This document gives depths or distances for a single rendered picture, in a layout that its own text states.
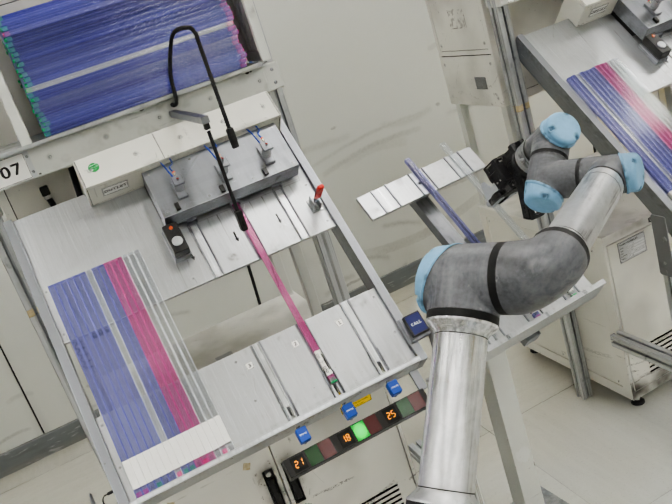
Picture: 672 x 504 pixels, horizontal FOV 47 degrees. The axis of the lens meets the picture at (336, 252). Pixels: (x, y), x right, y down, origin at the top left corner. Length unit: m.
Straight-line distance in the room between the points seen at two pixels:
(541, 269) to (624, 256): 1.25
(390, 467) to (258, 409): 0.63
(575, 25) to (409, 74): 1.50
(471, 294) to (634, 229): 1.28
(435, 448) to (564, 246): 0.36
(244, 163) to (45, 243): 0.48
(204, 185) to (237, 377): 0.45
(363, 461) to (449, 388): 0.96
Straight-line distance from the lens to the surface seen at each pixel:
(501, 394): 2.02
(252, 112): 1.91
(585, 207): 1.36
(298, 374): 1.69
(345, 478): 2.14
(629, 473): 2.46
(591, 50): 2.40
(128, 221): 1.86
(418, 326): 1.71
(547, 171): 1.57
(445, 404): 1.21
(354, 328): 1.73
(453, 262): 1.23
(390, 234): 3.85
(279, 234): 1.82
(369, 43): 3.73
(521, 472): 2.16
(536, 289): 1.19
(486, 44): 2.49
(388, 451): 2.17
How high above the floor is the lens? 1.54
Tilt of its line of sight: 19 degrees down
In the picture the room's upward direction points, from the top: 18 degrees counter-clockwise
